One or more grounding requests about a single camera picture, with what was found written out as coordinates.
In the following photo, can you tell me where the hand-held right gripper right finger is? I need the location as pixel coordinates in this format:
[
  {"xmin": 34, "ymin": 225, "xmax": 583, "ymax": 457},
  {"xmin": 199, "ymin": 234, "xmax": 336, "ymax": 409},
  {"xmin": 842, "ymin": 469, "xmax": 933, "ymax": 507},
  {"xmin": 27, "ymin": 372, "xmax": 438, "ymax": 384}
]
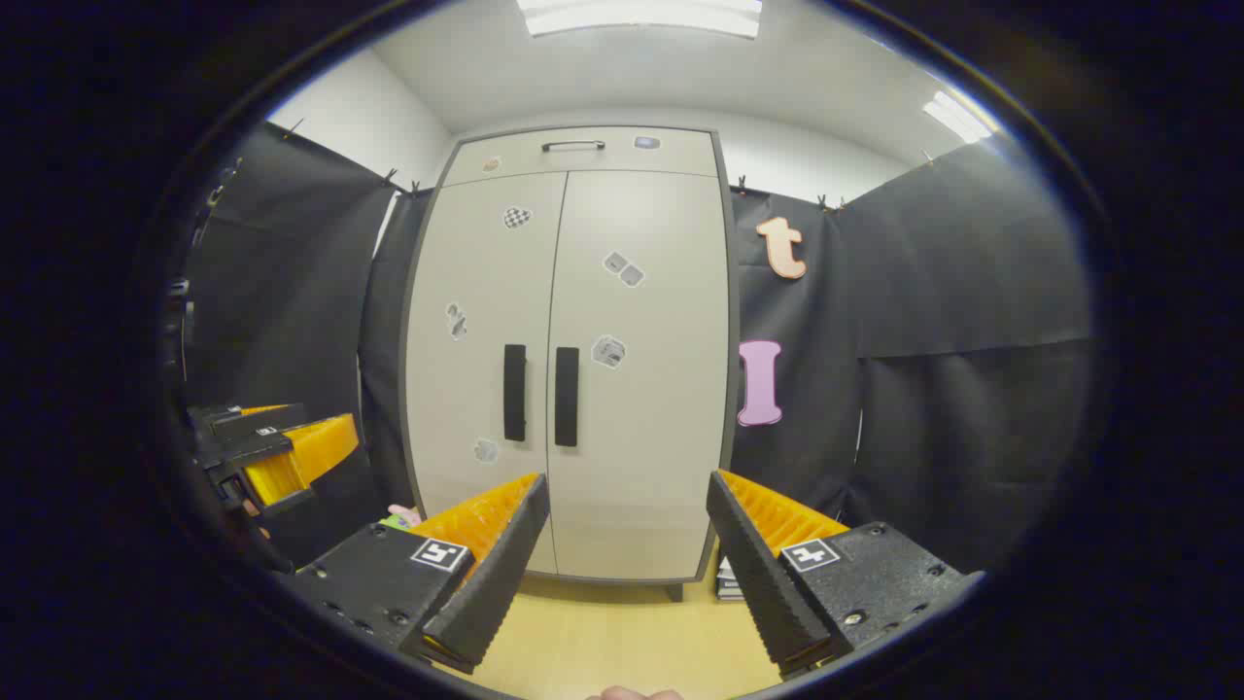
[{"xmin": 706, "ymin": 470, "xmax": 987, "ymax": 680}]

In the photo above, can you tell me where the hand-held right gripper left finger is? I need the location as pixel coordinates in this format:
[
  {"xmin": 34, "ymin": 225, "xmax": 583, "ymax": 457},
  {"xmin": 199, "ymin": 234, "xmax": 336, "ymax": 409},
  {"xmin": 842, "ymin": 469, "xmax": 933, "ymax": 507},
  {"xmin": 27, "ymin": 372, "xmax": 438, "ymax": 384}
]
[{"xmin": 277, "ymin": 473, "xmax": 552, "ymax": 677}]

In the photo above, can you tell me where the grey shoe cabinet door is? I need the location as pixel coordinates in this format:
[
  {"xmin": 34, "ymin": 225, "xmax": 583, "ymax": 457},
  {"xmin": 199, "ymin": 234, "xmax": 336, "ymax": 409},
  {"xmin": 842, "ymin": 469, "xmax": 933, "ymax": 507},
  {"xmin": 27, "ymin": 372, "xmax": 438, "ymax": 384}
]
[
  {"xmin": 547, "ymin": 170, "xmax": 732, "ymax": 582},
  {"xmin": 403, "ymin": 173, "xmax": 568, "ymax": 577}
]

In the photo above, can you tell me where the grey double-door shoe cabinet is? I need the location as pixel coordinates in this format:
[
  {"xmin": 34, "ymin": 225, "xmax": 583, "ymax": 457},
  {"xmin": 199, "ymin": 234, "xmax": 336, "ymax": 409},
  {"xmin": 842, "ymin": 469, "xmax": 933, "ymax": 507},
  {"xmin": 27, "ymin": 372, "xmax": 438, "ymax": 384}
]
[{"xmin": 398, "ymin": 124, "xmax": 742, "ymax": 602}]

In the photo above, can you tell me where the small ceiling light panel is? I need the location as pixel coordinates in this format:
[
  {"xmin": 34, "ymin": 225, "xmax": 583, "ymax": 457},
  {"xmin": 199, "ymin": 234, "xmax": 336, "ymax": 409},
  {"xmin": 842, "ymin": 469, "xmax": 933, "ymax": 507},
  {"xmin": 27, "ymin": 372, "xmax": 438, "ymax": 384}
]
[{"xmin": 921, "ymin": 89, "xmax": 997, "ymax": 145}]

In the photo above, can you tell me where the large ceiling light panel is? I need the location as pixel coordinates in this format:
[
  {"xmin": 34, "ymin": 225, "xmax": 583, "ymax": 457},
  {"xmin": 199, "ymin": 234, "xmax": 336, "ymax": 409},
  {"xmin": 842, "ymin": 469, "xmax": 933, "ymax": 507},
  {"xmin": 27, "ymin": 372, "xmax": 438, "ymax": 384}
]
[{"xmin": 515, "ymin": 0, "xmax": 764, "ymax": 40}]

